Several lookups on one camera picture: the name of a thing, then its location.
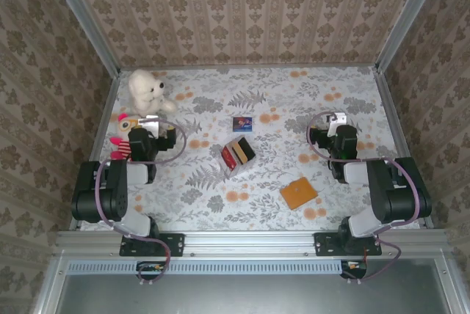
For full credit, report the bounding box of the orange leather card holder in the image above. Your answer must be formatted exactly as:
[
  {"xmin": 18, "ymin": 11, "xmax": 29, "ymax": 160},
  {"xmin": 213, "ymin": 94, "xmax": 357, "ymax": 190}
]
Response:
[{"xmin": 279, "ymin": 177, "xmax": 319, "ymax": 211}]

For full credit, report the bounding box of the red card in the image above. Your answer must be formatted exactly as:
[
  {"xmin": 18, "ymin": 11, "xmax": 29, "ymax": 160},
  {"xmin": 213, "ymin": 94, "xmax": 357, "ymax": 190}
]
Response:
[{"xmin": 221, "ymin": 145, "xmax": 238, "ymax": 170}]

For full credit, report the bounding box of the black card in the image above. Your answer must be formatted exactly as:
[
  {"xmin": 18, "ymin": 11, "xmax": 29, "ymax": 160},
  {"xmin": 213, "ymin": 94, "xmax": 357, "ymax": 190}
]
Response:
[{"xmin": 240, "ymin": 136, "xmax": 256, "ymax": 163}]

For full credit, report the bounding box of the beige card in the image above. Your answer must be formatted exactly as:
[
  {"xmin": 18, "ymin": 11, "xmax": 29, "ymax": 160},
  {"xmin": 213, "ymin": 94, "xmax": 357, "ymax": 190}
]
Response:
[{"xmin": 234, "ymin": 141, "xmax": 248, "ymax": 164}]

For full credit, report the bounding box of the pink plush doll with glasses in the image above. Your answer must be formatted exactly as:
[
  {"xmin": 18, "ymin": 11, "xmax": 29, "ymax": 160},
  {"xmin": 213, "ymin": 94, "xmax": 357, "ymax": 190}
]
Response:
[{"xmin": 109, "ymin": 112, "xmax": 142, "ymax": 161}]

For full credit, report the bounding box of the white plush bear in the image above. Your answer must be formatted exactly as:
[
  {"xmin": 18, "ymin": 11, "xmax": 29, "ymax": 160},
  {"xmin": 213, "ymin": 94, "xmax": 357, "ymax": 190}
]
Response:
[{"xmin": 127, "ymin": 68, "xmax": 178, "ymax": 117}]

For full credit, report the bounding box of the floral table cover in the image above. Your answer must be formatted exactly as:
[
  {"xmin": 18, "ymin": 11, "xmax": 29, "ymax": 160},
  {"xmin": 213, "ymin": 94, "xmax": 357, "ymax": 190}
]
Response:
[{"xmin": 79, "ymin": 66, "xmax": 429, "ymax": 233}]

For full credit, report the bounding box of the clear acrylic box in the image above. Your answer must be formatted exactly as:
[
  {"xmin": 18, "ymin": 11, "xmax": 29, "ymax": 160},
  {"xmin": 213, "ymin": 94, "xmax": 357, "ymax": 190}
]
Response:
[{"xmin": 219, "ymin": 136, "xmax": 257, "ymax": 180}]

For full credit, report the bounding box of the grey metal shelf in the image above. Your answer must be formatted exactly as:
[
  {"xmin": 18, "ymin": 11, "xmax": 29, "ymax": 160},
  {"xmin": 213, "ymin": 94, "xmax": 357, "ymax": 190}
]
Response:
[{"xmin": 35, "ymin": 255, "xmax": 470, "ymax": 314}]

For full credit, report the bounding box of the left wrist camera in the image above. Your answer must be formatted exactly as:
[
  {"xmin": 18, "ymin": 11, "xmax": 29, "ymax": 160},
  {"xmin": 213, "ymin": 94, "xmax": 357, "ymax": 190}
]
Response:
[{"xmin": 137, "ymin": 115, "xmax": 161, "ymax": 138}]

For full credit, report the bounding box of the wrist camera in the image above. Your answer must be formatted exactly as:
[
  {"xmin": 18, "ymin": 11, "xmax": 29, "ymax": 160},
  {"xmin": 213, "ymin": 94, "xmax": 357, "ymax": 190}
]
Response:
[
  {"xmin": 137, "ymin": 115, "xmax": 161, "ymax": 138},
  {"xmin": 328, "ymin": 111, "xmax": 348, "ymax": 138}
]

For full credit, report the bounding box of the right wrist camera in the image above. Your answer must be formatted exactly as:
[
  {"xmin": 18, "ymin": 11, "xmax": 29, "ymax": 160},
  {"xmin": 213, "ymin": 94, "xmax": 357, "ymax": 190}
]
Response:
[{"xmin": 328, "ymin": 111, "xmax": 348, "ymax": 138}]

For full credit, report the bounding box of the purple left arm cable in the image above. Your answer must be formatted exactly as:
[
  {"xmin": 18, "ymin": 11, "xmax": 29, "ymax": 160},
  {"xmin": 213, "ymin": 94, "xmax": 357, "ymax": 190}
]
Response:
[{"xmin": 95, "ymin": 117, "xmax": 188, "ymax": 288}]

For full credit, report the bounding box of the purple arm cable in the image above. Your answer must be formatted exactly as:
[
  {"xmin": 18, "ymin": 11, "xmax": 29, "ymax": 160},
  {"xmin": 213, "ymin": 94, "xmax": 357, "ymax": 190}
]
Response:
[
  {"xmin": 95, "ymin": 117, "xmax": 188, "ymax": 288},
  {"xmin": 306, "ymin": 111, "xmax": 419, "ymax": 282}
]

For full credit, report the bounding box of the aluminium table side rail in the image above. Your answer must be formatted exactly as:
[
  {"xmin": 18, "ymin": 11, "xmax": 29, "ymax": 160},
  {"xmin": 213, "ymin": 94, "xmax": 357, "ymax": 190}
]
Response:
[
  {"xmin": 69, "ymin": 71, "xmax": 121, "ymax": 231},
  {"xmin": 373, "ymin": 67, "xmax": 435, "ymax": 227}
]

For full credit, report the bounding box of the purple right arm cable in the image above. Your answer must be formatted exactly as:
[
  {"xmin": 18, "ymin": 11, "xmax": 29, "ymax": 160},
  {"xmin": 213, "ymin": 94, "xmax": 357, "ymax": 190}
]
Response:
[{"xmin": 306, "ymin": 111, "xmax": 419, "ymax": 282}]

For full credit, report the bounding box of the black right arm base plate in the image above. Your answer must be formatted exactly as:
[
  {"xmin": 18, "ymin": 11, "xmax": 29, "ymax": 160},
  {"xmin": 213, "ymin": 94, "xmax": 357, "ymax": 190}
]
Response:
[{"xmin": 314, "ymin": 232, "xmax": 383, "ymax": 258}]

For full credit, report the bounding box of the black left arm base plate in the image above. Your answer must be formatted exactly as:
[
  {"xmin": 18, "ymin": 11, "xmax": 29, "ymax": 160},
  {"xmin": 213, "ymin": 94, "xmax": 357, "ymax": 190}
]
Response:
[{"xmin": 120, "ymin": 232, "xmax": 185, "ymax": 258}]

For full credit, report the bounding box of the black cable connector box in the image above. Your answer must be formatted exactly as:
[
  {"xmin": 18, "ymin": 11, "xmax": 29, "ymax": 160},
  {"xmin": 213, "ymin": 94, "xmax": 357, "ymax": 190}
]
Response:
[
  {"xmin": 136, "ymin": 260, "xmax": 167, "ymax": 281},
  {"xmin": 340, "ymin": 260, "xmax": 368, "ymax": 280}
]

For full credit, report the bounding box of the aluminium mounting rail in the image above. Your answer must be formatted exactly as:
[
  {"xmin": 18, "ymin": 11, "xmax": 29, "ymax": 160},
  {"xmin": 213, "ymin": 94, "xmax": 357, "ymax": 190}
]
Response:
[{"xmin": 54, "ymin": 230, "xmax": 447, "ymax": 256}]

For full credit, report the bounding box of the aluminium frame post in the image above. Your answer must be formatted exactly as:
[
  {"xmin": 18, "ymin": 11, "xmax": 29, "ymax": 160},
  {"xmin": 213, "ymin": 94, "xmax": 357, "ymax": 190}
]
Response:
[
  {"xmin": 43, "ymin": 0, "xmax": 122, "ymax": 76},
  {"xmin": 374, "ymin": 0, "xmax": 448, "ymax": 73}
]

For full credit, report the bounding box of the grey slotted cable duct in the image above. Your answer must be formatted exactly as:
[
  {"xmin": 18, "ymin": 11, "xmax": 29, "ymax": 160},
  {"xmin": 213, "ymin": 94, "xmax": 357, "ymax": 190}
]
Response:
[{"xmin": 68, "ymin": 259, "xmax": 344, "ymax": 275}]

